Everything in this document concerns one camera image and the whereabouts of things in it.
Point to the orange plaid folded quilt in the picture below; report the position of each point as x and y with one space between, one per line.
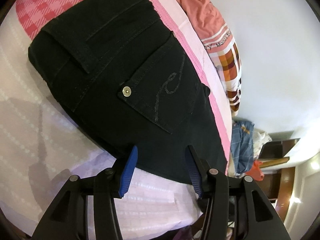
220 45

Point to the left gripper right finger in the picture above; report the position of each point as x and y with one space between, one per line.
254 215

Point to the pink patterned bedsheet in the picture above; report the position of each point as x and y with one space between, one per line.
41 147

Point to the black jeans pant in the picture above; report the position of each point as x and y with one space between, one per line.
123 77

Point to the orange red cloth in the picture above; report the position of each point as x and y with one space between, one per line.
255 172

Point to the brown wooden furniture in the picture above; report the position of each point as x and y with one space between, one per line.
278 182

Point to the white cloth pile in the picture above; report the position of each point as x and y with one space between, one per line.
260 138

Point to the blue checked cloth pile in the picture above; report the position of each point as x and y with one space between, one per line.
242 146

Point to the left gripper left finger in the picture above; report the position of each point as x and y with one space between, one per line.
67 215

